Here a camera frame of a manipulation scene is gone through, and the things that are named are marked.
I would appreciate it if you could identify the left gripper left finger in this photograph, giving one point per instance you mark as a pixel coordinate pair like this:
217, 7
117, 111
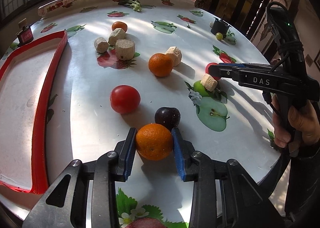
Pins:
126, 153

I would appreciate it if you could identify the person right hand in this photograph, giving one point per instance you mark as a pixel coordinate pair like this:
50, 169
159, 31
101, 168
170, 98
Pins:
304, 120

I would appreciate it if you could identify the black small box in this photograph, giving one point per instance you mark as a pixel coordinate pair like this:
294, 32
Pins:
219, 26

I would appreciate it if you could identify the fruit print tablecloth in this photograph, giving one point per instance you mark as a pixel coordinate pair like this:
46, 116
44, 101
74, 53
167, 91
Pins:
81, 123

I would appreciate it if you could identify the small cork cube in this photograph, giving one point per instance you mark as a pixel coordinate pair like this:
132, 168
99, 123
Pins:
208, 82

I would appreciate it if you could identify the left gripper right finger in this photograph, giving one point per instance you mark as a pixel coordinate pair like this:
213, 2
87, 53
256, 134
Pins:
183, 156

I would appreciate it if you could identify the dark purple plum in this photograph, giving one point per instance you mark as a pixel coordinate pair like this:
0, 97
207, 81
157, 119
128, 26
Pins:
168, 117

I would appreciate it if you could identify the small tangerine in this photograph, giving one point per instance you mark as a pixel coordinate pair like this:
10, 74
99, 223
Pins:
119, 25

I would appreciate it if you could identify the small hexagonal cork block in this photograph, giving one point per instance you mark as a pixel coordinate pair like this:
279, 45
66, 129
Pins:
101, 45

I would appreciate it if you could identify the dark red jar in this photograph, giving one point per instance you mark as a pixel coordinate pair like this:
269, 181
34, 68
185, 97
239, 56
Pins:
25, 34

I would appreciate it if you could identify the green grape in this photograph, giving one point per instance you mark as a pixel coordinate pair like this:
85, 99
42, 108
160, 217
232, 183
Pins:
219, 36

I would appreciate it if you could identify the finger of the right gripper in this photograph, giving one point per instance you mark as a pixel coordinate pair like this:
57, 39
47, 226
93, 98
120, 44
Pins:
219, 71
240, 65

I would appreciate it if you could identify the large red tomato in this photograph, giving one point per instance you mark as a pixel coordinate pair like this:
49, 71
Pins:
124, 99

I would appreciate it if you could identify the large orange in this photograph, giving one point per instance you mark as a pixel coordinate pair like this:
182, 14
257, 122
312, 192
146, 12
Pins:
154, 142

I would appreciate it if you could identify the pale cork chunk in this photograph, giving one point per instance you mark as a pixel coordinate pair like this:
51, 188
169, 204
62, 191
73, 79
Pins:
175, 54

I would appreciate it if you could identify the rectangular cork block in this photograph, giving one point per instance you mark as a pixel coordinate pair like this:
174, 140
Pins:
115, 35

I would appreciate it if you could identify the large round cork block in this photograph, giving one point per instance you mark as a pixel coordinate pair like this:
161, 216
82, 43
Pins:
125, 49

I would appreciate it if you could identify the red white tray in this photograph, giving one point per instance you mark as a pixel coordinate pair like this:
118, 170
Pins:
27, 77

